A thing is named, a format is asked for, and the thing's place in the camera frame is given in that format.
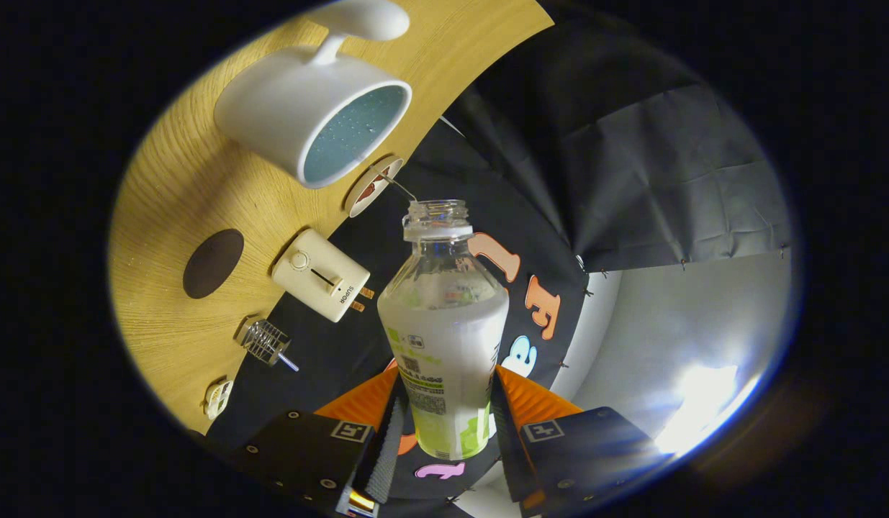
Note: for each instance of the wooden table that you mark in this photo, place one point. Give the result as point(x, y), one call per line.
point(170, 180)

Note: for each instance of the cream toaster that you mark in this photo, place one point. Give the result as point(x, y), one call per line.
point(318, 277)

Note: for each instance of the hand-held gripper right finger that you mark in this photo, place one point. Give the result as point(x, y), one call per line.
point(507, 446)

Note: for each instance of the dark brown round coaster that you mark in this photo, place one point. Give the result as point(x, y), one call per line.
point(213, 263)

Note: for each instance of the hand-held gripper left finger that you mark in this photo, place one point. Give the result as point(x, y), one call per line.
point(388, 446)

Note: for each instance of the large ceiling light panel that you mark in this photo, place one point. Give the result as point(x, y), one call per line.
point(696, 406)

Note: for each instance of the metal spoon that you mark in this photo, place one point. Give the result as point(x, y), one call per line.
point(289, 363)

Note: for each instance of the small white dish red contents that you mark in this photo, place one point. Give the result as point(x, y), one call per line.
point(371, 188)

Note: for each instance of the clear juice bottle white label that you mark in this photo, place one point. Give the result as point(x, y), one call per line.
point(444, 338)

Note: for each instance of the small white patterned object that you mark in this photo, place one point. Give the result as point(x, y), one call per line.
point(217, 399)

